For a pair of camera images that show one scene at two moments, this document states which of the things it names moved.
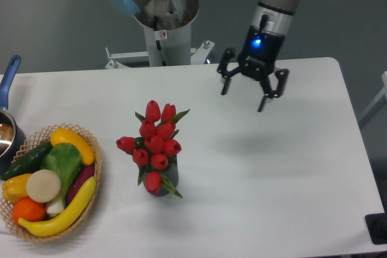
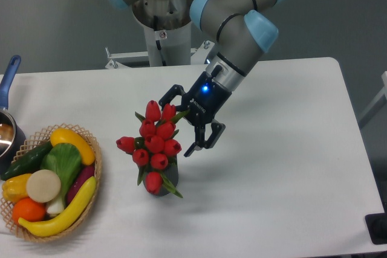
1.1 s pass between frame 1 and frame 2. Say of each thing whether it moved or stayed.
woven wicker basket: stayed
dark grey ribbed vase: stayed
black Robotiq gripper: moved
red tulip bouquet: stayed
